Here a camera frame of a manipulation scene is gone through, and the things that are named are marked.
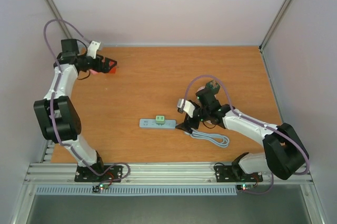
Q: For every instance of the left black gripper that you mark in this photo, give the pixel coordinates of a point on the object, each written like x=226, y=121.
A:
x=99, y=68

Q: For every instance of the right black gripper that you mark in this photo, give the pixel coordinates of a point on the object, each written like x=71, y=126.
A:
x=190, y=123

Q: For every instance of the red cube plug adapter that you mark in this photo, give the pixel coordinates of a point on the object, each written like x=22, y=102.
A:
x=110, y=70

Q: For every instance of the pink cube plug adapter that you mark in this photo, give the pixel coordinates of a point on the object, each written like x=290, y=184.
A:
x=93, y=72

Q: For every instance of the green small plug charger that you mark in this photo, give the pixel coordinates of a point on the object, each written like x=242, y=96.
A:
x=160, y=119

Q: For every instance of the light blue power strip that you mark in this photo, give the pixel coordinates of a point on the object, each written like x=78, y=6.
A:
x=151, y=124

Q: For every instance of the dark green patterned cube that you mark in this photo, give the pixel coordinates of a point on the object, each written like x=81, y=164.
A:
x=213, y=86

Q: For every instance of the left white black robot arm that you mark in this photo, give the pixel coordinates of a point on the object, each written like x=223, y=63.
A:
x=56, y=114

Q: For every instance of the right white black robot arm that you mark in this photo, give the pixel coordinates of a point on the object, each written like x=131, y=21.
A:
x=283, y=154

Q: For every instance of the right small circuit board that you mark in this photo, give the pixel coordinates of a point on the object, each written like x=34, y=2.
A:
x=245, y=187

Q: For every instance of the small circuit board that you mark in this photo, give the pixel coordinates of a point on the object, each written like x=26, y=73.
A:
x=100, y=188
x=245, y=187

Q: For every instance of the left small circuit board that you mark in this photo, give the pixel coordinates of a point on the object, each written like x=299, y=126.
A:
x=100, y=188

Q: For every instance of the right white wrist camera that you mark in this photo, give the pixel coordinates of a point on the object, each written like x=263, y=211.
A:
x=184, y=106

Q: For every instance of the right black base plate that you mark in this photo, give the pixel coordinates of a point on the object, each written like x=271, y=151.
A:
x=229, y=173

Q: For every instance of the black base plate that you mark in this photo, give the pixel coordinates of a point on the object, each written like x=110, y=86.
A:
x=229, y=173
x=116, y=172

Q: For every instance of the blue slotted cable duct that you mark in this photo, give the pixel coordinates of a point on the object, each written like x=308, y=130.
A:
x=137, y=190

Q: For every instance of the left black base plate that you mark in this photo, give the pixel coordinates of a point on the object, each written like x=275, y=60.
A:
x=116, y=172

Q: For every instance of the aluminium front rail frame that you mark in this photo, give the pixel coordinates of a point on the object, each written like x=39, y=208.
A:
x=185, y=173

